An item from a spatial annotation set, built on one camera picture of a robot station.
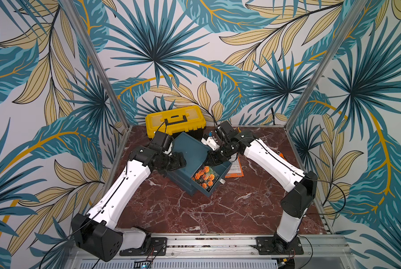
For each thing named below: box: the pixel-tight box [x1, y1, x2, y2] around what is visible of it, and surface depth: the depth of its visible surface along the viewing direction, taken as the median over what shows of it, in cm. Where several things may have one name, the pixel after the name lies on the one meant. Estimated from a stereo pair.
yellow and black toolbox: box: [145, 105, 207, 139], surface depth 102 cm
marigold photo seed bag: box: [190, 165, 220, 192], surface depth 76 cm
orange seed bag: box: [225, 152, 245, 179], surface depth 99 cm
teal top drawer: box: [190, 160, 233, 198], surface depth 76 cm
